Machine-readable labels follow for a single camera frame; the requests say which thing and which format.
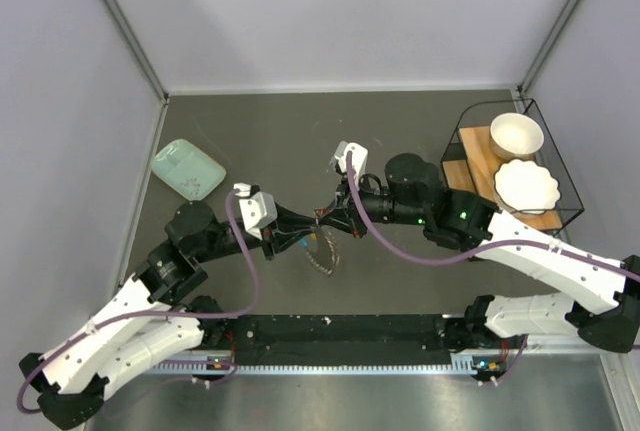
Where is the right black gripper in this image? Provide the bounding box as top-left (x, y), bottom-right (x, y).
top-left (318, 169), bottom-right (428, 239)

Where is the metal keyring with blue handle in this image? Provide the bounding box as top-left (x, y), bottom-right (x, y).
top-left (303, 228), bottom-right (340, 276)

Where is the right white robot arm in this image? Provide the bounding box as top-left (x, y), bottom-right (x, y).
top-left (318, 142), bottom-right (639, 353)

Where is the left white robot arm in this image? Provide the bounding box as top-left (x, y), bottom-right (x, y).
top-left (16, 192), bottom-right (320, 430)

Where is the mint green rectangular tray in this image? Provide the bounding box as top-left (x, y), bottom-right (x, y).
top-left (151, 138), bottom-right (227, 201)

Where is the lower wooden shelf board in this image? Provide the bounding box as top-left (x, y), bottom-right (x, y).
top-left (442, 160), bottom-right (477, 194)

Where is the wooden shelf board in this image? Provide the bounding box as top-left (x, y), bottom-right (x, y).
top-left (458, 124), bottom-right (563, 231)
top-left (442, 160), bottom-right (477, 194)

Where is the upper wooden shelf board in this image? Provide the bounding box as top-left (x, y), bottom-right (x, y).
top-left (458, 124), bottom-right (563, 231)

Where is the white scalloped plate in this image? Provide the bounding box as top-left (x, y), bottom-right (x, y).
top-left (493, 159), bottom-right (561, 215)

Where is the cream ceramic bowl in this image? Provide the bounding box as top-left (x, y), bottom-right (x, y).
top-left (489, 112), bottom-right (545, 160)

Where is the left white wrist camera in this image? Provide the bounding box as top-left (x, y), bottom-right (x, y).
top-left (233, 183), bottom-right (278, 240)

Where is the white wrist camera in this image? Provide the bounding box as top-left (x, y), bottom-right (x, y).
top-left (329, 141), bottom-right (369, 186)
top-left (233, 183), bottom-right (278, 240)

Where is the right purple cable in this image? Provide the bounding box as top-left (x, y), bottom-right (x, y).
top-left (345, 150), bottom-right (640, 282)

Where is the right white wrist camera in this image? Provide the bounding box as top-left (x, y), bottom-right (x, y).
top-left (329, 141), bottom-right (369, 186)

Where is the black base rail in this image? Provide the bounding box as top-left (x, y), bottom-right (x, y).
top-left (210, 314), bottom-right (475, 367)

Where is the black wire rack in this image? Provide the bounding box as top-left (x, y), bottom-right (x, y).
top-left (440, 98), bottom-right (585, 237)

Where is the white slotted cable duct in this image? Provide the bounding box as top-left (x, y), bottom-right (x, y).
top-left (147, 355), bottom-right (478, 376)

